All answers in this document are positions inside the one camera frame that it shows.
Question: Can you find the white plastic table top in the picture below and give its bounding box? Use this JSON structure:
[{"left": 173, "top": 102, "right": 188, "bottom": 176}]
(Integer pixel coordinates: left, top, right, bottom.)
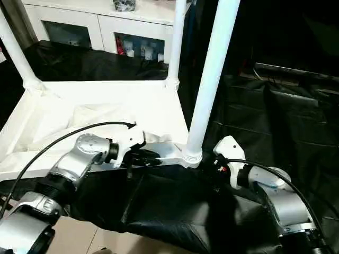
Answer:
[{"left": 0, "top": 78, "right": 204, "bottom": 183}]

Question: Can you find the white plastic table leg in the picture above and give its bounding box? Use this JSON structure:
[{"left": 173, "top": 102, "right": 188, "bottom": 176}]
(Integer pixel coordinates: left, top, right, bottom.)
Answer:
[
  {"left": 184, "top": 0, "right": 242, "bottom": 168},
  {"left": 0, "top": 12, "right": 45, "bottom": 91},
  {"left": 167, "top": 0, "right": 188, "bottom": 85}
]

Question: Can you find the black glossy mat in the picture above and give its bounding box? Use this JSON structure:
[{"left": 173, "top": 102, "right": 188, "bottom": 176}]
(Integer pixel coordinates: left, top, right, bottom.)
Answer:
[{"left": 0, "top": 39, "right": 339, "bottom": 254}]

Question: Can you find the long black bar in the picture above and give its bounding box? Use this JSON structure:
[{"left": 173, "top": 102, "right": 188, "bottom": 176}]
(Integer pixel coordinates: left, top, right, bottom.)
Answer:
[{"left": 255, "top": 62, "right": 339, "bottom": 79}]

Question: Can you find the dark blue hanging cloth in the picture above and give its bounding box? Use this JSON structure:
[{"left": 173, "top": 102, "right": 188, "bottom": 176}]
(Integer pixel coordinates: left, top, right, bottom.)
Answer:
[{"left": 185, "top": 0, "right": 199, "bottom": 50}]

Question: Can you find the white cabinet with glass doors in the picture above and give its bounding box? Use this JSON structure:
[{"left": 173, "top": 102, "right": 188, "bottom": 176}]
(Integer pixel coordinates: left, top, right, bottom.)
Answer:
[{"left": 22, "top": 0, "right": 192, "bottom": 65}]

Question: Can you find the grey curtain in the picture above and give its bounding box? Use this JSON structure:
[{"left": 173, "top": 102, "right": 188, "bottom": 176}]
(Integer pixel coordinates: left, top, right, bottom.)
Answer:
[{"left": 4, "top": 0, "right": 38, "bottom": 46}]

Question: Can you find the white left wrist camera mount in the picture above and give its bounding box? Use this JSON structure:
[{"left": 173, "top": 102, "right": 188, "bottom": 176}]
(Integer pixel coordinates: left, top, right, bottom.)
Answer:
[{"left": 115, "top": 124, "right": 148, "bottom": 169}]

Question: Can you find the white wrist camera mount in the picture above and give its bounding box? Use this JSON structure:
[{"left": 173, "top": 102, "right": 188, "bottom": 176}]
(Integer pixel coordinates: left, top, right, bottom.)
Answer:
[
  {"left": 213, "top": 135, "right": 246, "bottom": 191},
  {"left": 115, "top": 124, "right": 148, "bottom": 169}
]

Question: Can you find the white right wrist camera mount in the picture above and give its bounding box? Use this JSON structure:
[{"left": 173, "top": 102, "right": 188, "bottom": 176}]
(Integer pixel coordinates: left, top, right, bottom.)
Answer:
[{"left": 213, "top": 135, "right": 246, "bottom": 191}]

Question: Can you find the black left wrist camera cable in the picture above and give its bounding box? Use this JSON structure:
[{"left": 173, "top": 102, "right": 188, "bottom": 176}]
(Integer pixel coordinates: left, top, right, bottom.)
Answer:
[{"left": 0, "top": 121, "right": 138, "bottom": 228}]

